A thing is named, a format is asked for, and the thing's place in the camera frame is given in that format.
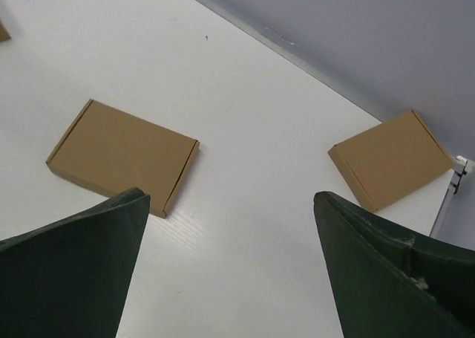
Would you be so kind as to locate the small folded cardboard box left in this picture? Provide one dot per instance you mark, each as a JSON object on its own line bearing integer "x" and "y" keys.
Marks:
{"x": 4, "y": 35}

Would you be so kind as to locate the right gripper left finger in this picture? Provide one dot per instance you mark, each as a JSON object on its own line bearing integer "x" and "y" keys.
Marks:
{"x": 71, "y": 278}

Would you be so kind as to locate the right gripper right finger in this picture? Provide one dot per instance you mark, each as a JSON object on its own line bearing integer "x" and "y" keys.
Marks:
{"x": 390, "y": 281}

